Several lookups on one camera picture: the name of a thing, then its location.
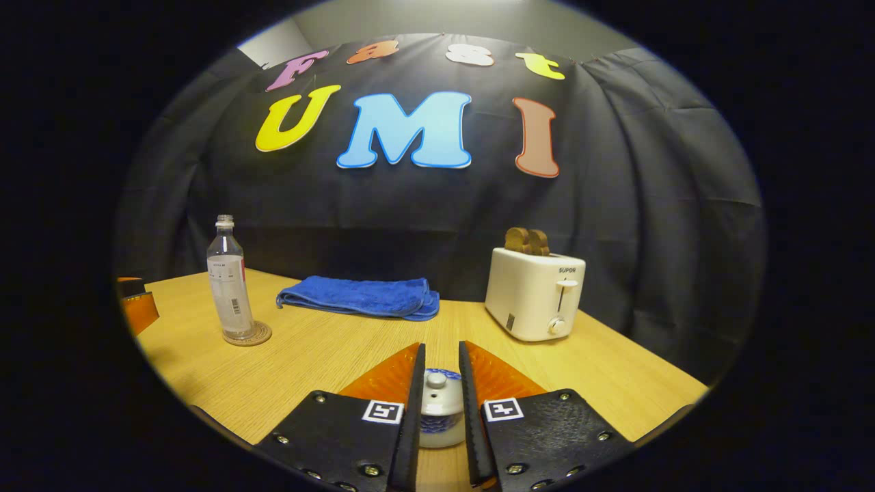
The blue folded towel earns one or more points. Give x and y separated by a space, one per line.
362 297

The white toaster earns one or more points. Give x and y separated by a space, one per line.
530 294

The round coaster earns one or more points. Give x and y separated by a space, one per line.
261 335

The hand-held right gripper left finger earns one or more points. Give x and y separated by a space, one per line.
410 444

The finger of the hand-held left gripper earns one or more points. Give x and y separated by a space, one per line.
131 287

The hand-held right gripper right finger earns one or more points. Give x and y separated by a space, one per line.
472 437

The black backdrop cloth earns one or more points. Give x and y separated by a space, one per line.
615 191

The clear plastic water bottle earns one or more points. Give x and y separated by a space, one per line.
229 287

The brown toast slice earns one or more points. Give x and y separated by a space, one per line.
516 240
540 243

